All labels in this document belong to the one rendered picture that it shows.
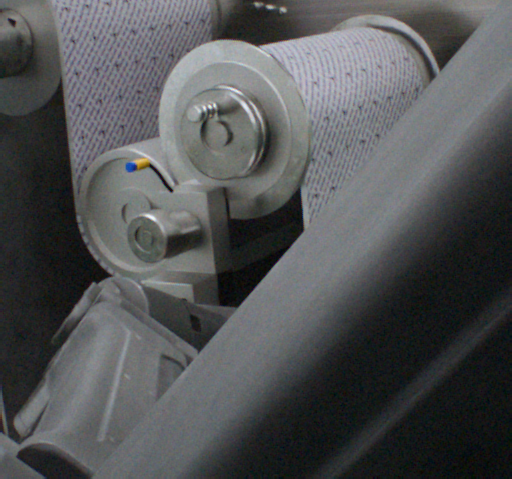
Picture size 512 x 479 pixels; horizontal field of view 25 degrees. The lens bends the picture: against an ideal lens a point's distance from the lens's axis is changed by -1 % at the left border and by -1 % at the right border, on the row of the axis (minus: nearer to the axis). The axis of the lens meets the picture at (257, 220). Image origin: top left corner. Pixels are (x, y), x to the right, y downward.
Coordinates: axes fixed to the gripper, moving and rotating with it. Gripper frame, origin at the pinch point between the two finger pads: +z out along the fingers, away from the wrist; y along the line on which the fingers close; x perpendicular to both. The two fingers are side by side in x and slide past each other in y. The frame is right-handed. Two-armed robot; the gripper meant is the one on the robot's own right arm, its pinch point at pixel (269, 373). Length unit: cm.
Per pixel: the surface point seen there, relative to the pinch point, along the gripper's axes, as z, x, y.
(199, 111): -7.5, 18.7, -5.7
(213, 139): -3.8, 17.7, -6.6
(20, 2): -7.2, 30.4, -28.8
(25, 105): -2.6, 22.0, -30.0
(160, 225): -6.3, 9.8, -8.2
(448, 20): 24.0, 40.6, -0.8
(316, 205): 2.7, 14.3, 0.0
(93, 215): 2.2, 12.8, -23.0
